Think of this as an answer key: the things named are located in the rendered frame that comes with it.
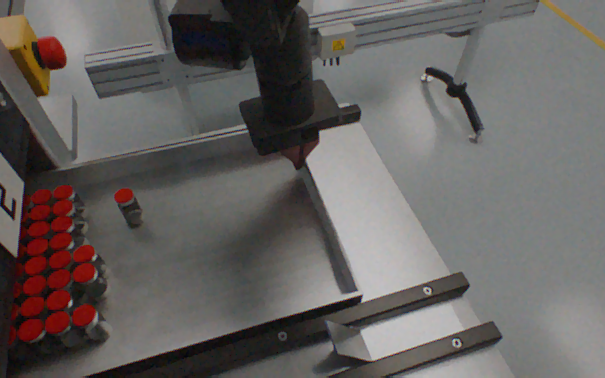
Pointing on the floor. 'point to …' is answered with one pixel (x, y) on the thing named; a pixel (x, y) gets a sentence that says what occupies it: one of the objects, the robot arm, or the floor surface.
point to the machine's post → (50, 157)
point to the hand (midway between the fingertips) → (296, 162)
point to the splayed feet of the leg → (458, 99)
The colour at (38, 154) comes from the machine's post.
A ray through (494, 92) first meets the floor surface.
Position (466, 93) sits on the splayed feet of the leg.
